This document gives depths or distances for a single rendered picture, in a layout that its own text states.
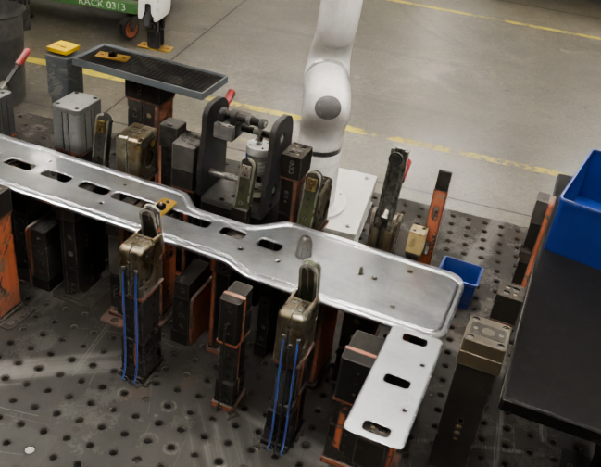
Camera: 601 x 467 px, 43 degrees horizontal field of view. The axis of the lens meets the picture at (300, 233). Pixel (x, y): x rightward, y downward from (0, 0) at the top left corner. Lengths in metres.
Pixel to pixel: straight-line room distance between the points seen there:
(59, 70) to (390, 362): 1.20
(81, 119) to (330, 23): 0.63
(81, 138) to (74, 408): 0.65
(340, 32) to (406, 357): 0.85
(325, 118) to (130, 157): 0.49
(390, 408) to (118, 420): 0.61
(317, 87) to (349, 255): 0.49
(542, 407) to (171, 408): 0.76
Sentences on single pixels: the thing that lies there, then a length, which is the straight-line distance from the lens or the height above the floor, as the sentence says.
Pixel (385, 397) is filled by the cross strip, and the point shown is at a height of 1.00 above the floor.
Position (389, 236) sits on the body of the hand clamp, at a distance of 1.66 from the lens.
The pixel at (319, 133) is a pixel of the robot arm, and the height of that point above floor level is 1.04.
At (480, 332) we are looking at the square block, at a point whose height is 1.06.
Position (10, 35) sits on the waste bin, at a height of 0.42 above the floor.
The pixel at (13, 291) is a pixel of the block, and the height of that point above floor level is 0.76.
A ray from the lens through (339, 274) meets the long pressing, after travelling 1.55.
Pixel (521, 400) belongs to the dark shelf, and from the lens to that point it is 1.34.
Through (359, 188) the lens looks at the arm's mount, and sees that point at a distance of 2.28.
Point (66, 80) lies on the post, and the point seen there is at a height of 1.08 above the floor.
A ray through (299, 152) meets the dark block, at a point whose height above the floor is 1.12.
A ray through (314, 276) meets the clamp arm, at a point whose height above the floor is 1.09.
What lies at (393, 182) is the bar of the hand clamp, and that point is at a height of 1.14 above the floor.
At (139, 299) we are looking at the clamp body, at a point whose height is 0.93.
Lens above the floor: 1.91
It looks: 33 degrees down
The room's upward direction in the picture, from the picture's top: 7 degrees clockwise
